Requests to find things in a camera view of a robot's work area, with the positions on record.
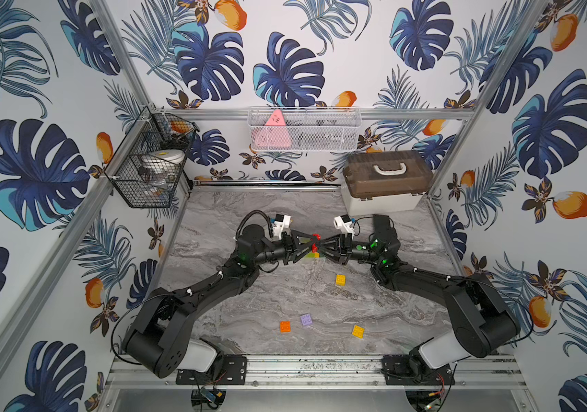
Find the red lego brick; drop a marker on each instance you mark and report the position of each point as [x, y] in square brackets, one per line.
[316, 237]

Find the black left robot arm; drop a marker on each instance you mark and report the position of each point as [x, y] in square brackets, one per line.
[159, 337]

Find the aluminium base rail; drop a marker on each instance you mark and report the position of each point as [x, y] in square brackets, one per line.
[350, 372]

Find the pink triangle object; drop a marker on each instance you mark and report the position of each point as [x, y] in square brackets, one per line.
[273, 134]

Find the purple small lego brick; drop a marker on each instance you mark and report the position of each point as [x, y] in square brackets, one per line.
[306, 320]

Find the brown lid tool box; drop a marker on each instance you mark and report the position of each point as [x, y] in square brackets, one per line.
[385, 182]

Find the yellow small lego brick front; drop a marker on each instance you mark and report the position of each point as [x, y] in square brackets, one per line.
[358, 331]

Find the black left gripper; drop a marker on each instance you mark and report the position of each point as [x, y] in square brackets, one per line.
[290, 247]

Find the black wire basket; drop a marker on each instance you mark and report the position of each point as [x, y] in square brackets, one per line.
[151, 159]

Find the orange small lego brick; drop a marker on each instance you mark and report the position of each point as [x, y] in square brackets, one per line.
[285, 326]

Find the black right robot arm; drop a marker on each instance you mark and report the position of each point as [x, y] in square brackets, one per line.
[480, 320]

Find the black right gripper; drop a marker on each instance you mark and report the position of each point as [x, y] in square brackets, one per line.
[343, 249]

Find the clear wall shelf tray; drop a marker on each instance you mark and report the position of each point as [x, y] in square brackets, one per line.
[318, 129]

